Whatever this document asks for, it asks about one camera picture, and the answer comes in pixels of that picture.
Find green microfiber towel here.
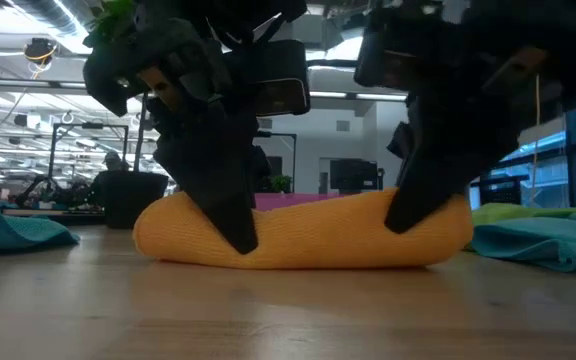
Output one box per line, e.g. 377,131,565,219
470,202,576,227

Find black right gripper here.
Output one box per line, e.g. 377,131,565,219
384,0,569,235

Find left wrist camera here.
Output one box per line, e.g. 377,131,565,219
254,38,312,118

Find person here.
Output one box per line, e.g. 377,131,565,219
89,150,130,207

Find ceiling cord reel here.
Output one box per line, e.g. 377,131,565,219
22,37,59,67

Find black plastic crate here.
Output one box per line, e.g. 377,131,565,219
470,174,530,209

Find pink translucent plastic basket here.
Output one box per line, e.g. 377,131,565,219
253,192,345,212

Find artificial green potted plant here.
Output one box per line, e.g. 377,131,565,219
83,0,170,231

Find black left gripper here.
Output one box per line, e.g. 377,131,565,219
82,0,295,256

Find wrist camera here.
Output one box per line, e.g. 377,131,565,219
354,9,412,94
254,38,312,118

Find black aluminium table frame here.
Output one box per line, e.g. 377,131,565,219
1,208,107,227

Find small background potted plant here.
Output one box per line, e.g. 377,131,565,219
270,174,294,195

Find black wall screen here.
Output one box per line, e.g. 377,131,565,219
330,158,380,192

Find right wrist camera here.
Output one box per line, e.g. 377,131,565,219
354,9,412,94

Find orange microfiber towel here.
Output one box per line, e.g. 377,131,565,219
131,188,475,271

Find teal microfiber towel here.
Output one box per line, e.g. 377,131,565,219
0,193,81,260
469,208,576,274

